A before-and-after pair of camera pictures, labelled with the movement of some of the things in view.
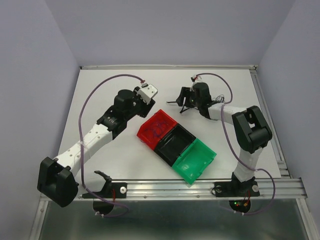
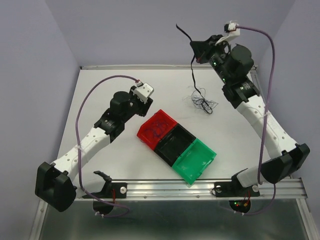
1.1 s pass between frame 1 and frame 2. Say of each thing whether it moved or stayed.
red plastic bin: stayed
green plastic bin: stayed
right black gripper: moved
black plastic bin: stayed
